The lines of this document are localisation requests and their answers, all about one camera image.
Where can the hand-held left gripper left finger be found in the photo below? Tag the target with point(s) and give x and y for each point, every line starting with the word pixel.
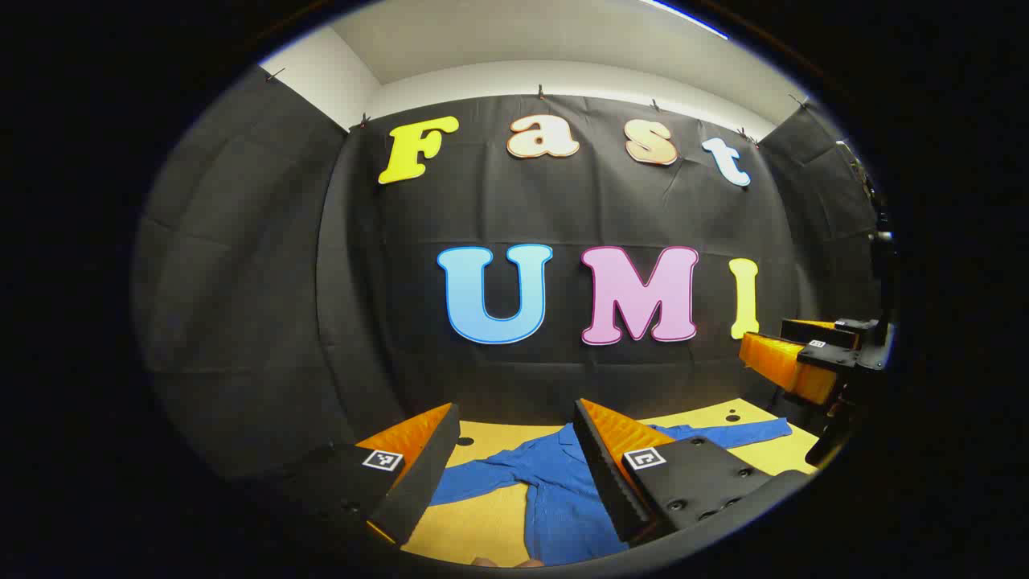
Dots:
pixel 426 466

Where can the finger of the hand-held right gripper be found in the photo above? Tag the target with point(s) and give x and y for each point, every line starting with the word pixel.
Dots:
pixel 776 358
pixel 812 330

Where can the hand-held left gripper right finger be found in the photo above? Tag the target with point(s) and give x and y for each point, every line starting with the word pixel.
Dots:
pixel 599 466

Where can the blue button jacket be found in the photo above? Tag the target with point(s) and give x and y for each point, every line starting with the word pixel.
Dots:
pixel 555 498

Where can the black backdrop cloth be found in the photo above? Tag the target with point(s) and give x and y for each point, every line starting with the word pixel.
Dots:
pixel 482 209

